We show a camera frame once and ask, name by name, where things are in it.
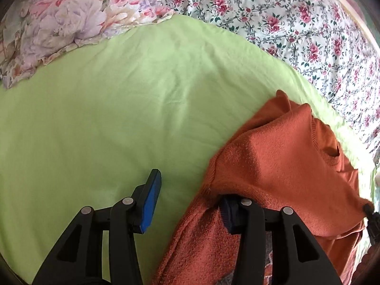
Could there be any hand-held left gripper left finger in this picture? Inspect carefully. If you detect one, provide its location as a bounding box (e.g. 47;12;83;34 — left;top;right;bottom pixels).
32;169;162;285

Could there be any orange knit sweater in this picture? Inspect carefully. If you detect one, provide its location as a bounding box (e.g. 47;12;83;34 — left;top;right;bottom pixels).
150;90;375;285

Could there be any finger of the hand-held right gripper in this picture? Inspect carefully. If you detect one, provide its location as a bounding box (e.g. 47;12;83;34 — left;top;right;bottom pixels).
364;203;380;244

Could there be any light green bed sheet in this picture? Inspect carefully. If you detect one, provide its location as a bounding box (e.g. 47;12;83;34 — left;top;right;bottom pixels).
0;14;377;285

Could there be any pastel floral pillow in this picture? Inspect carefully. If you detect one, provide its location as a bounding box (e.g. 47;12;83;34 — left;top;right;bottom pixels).
0;0;176;90

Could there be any red floral quilt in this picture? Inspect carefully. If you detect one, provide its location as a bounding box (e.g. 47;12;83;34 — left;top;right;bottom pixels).
139;0;380;167

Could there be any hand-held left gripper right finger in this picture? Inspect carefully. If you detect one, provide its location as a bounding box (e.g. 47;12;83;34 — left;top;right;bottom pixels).
220;195;343;285

